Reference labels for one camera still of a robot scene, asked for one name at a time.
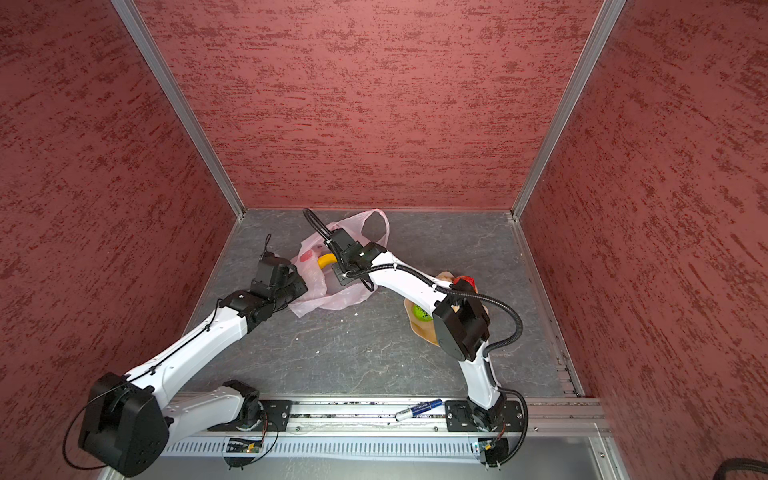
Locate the fake yellow banana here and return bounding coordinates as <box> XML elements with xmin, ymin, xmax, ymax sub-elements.
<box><xmin>317</xmin><ymin>253</ymin><xmax>338</xmax><ymax>269</ymax></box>

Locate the small circuit board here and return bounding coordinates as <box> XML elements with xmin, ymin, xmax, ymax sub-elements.
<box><xmin>474</xmin><ymin>438</ymin><xmax>509</xmax><ymax>467</ymax></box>
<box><xmin>225</xmin><ymin>438</ymin><xmax>264</xmax><ymax>455</ymax></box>

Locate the fake red apple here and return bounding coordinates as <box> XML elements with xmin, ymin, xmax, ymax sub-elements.
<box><xmin>452</xmin><ymin>275</ymin><xmax>478</xmax><ymax>293</ymax></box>

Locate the aluminium corner post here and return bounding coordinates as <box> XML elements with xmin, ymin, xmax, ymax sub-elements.
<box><xmin>111</xmin><ymin>0</ymin><xmax>247</xmax><ymax>222</ymax></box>
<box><xmin>511</xmin><ymin>0</ymin><xmax>626</xmax><ymax>222</ymax></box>

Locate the right small circuit board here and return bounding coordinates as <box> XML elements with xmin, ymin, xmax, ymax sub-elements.
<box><xmin>474</xmin><ymin>438</ymin><xmax>509</xmax><ymax>467</ymax></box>

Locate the left small circuit board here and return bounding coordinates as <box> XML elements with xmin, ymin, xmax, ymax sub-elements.
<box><xmin>225</xmin><ymin>438</ymin><xmax>264</xmax><ymax>455</ymax></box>

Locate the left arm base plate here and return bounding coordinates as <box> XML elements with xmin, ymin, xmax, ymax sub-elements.
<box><xmin>236</xmin><ymin>400</ymin><xmax>294</xmax><ymax>432</ymax></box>

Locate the black corrugated cable conduit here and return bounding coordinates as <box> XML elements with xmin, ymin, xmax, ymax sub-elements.
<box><xmin>302</xmin><ymin>207</ymin><xmax>524</xmax><ymax>356</ymax></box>

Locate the thin black left cable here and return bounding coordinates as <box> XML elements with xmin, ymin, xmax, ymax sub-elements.
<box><xmin>61</xmin><ymin>233</ymin><xmax>274</xmax><ymax>472</ymax></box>

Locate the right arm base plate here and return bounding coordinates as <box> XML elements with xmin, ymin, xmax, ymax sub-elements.
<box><xmin>443</xmin><ymin>398</ymin><xmax>525</xmax><ymax>433</ymax></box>

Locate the pink faceted plastic bowl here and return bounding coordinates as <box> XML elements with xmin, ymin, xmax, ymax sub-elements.
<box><xmin>404</xmin><ymin>271</ymin><xmax>458</xmax><ymax>346</ymax></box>

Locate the blue white marker pen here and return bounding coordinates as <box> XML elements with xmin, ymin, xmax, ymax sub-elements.
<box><xmin>394</xmin><ymin>399</ymin><xmax>443</xmax><ymax>422</ymax></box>

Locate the black hose bottom corner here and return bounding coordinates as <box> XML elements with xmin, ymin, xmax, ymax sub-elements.
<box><xmin>712</xmin><ymin>457</ymin><xmax>768</xmax><ymax>480</ymax></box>

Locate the right aluminium corner post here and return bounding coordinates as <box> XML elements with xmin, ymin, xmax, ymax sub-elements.
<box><xmin>511</xmin><ymin>0</ymin><xmax>626</xmax><ymax>222</ymax></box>

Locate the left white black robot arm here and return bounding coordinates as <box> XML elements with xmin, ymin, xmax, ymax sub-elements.
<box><xmin>78</xmin><ymin>252</ymin><xmax>308</xmax><ymax>477</ymax></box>

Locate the fake green fruit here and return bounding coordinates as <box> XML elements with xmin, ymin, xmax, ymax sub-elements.
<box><xmin>411</xmin><ymin>304</ymin><xmax>432</xmax><ymax>322</ymax></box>

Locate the aluminium front rail frame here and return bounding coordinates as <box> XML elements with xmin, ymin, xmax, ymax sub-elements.
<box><xmin>98</xmin><ymin>394</ymin><xmax>628</xmax><ymax>480</ymax></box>

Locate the left aluminium corner post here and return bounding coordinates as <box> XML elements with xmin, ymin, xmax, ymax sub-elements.
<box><xmin>111</xmin><ymin>0</ymin><xmax>247</xmax><ymax>222</ymax></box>

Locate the pink translucent plastic bag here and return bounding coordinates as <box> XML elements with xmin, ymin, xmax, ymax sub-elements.
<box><xmin>288</xmin><ymin>209</ymin><xmax>390</xmax><ymax>318</ymax></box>

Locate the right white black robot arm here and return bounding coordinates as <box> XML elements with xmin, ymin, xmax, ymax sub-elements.
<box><xmin>321</xmin><ymin>228</ymin><xmax>506</xmax><ymax>432</ymax></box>

